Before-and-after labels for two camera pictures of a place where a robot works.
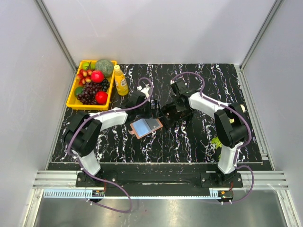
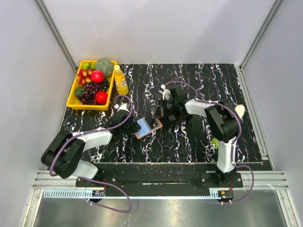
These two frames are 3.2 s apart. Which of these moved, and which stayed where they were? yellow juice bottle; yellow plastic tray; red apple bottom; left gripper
Moved: left gripper
Stayed: yellow juice bottle; red apple bottom; yellow plastic tray
